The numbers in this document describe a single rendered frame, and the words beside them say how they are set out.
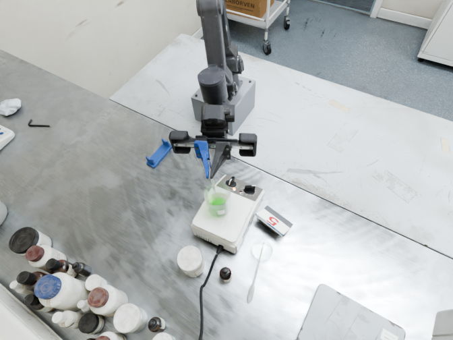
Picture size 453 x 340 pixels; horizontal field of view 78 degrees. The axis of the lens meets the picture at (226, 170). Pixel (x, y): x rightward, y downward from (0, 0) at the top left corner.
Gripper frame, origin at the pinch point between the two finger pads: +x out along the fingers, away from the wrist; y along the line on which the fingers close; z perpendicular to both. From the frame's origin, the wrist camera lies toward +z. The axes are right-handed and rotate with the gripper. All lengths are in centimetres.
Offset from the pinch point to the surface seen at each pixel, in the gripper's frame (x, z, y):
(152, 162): -14.6, -23.4, -22.2
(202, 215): 4.7, -16.9, -3.2
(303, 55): -197, -117, 52
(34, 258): 18.4, -15.8, -40.9
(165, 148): -21.0, -24.9, -19.7
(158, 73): -59, -26, -31
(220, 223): 6.6, -16.8, 1.4
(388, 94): -149, -116, 116
